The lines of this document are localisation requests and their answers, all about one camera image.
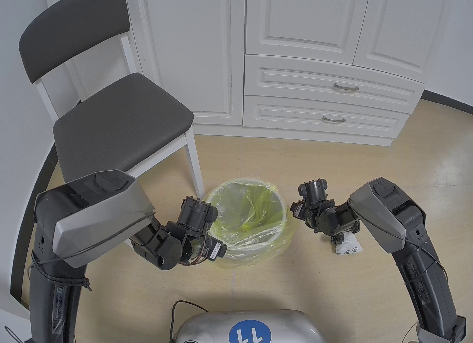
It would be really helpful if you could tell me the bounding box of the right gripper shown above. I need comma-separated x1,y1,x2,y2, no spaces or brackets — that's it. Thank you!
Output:
291,201,310,224

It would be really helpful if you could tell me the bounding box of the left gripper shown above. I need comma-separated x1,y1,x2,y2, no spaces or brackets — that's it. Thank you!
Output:
198,235,227,262

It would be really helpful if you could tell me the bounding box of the yellow plastic bag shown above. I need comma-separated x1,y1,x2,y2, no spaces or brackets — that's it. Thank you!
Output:
201,177,300,270

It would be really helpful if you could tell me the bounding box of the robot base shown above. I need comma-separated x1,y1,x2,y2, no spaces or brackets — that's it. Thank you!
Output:
174,309,327,343

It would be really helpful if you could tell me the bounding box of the white trash bin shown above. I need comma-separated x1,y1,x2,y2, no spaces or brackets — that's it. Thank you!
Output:
203,177,290,261

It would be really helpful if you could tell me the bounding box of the crumpled white printed paper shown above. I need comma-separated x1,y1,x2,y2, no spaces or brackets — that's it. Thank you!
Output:
334,232,364,256

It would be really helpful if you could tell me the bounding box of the white chair with grey cushions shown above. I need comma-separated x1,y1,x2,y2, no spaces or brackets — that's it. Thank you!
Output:
19,0,205,197

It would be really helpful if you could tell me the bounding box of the white wardrobe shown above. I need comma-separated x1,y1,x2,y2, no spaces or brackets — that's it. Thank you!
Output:
41,0,454,147

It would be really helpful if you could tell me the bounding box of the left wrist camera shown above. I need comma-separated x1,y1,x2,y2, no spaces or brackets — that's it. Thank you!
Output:
201,204,219,225

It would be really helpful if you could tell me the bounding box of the black cable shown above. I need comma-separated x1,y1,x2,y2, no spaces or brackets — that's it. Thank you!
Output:
169,300,209,343

